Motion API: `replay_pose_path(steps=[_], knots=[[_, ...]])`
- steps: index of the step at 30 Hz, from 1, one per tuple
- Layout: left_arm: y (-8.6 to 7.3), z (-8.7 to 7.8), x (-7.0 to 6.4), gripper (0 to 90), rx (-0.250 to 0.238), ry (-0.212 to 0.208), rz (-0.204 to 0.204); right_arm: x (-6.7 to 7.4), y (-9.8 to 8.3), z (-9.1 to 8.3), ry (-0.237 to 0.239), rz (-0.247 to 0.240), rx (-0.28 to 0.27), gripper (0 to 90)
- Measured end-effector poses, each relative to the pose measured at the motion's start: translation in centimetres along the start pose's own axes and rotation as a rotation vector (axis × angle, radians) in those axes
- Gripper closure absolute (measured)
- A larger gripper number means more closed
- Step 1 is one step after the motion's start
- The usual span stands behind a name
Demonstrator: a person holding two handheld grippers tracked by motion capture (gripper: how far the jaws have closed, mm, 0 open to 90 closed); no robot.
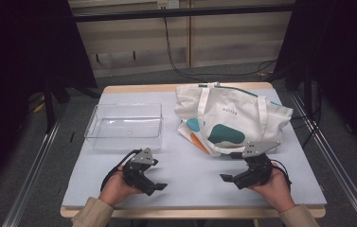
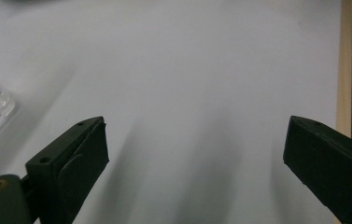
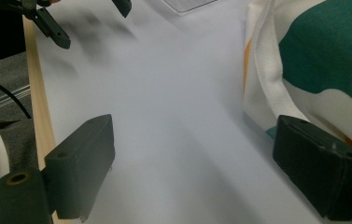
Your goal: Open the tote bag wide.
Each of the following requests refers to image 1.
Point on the person's right hand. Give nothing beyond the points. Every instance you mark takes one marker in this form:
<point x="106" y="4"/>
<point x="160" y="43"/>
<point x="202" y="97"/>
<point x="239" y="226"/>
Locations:
<point x="277" y="192"/>

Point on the wooden table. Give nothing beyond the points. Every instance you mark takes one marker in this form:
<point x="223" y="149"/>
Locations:
<point x="154" y="87"/>

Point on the black curtain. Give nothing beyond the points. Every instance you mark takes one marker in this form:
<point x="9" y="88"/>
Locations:
<point x="340" y="47"/>
<point x="24" y="47"/>

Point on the light blue table mat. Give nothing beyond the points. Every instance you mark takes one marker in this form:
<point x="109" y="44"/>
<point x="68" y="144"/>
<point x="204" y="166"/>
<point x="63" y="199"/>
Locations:
<point x="192" y="176"/>

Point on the white printed tote bag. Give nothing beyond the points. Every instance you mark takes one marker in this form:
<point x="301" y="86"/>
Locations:
<point x="229" y="107"/>

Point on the clear plastic container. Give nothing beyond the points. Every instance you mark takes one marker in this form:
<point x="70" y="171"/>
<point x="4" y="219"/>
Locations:
<point x="125" y="126"/>

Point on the white wall power outlet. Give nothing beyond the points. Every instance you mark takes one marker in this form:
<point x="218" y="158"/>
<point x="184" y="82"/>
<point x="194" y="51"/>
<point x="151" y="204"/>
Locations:
<point x="168" y="3"/>

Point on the aluminium floor rail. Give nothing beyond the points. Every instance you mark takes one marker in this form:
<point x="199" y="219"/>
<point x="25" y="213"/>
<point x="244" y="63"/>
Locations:
<point x="31" y="176"/>
<point x="334" y="164"/>

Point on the person's left hand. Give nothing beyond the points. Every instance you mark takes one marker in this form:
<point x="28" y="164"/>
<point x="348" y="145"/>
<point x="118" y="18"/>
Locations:
<point x="116" y="189"/>

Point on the black metal stand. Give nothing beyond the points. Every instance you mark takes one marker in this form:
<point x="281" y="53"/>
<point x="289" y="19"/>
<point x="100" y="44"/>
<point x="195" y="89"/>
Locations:
<point x="49" y="107"/>

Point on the black horizontal bar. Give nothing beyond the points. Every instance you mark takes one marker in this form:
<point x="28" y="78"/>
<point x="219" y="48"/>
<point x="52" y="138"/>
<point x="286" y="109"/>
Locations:
<point x="182" y="13"/>

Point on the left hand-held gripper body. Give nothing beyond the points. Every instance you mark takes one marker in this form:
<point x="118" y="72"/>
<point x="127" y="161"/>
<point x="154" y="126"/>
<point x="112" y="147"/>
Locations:
<point x="136" y="171"/>

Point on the small black floor piece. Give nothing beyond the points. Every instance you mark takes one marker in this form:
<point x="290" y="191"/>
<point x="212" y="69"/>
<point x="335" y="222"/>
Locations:
<point x="72" y="137"/>

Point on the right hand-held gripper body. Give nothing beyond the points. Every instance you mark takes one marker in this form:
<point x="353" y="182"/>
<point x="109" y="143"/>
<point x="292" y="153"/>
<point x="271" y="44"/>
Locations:
<point x="258" y="171"/>

